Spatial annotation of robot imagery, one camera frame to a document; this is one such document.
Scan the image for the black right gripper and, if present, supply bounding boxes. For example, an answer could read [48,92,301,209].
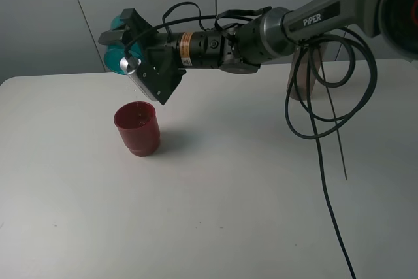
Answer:
[99,8,209,69]

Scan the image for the teal translucent plastic cup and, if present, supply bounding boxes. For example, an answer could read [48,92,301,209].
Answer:
[103,15,134,75]

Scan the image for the brown translucent water bottle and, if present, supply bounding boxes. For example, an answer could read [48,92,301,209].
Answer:
[287,33,328,101]

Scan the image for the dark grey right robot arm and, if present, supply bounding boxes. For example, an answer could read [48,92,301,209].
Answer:
[99,0,417,74]

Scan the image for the red plastic cup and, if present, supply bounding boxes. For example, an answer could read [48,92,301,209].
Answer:
[114,101,161,157]

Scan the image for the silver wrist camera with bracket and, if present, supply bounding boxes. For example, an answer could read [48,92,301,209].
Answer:
[120,46,186,105]

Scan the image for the black camera cable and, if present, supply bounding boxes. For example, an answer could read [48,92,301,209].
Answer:
[123,1,378,279]

